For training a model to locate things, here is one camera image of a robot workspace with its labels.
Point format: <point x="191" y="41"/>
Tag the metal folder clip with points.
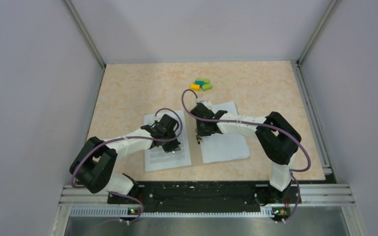
<point x="198" y="137"/>

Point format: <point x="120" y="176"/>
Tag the light green block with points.
<point x="206" y="87"/>

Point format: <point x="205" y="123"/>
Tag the white paper sheet stack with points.
<point x="224" y="147"/>

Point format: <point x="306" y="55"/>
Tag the teal block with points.
<point x="201" y="83"/>

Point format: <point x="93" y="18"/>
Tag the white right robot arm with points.
<point x="279" y="140"/>

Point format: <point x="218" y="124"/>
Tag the printed white paper sheet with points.
<point x="157" y="159"/>

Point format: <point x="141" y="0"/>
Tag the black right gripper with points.
<point x="201" y="132"/>

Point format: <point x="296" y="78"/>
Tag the yellow block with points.
<point x="195" y="87"/>

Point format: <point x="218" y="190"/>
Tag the grey slotted cable duct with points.
<point x="125" y="212"/>

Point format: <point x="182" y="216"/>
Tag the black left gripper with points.
<point x="174" y="146"/>

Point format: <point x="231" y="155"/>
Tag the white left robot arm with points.
<point x="93" y="167"/>

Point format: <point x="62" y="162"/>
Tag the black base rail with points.
<point x="208" y="196"/>

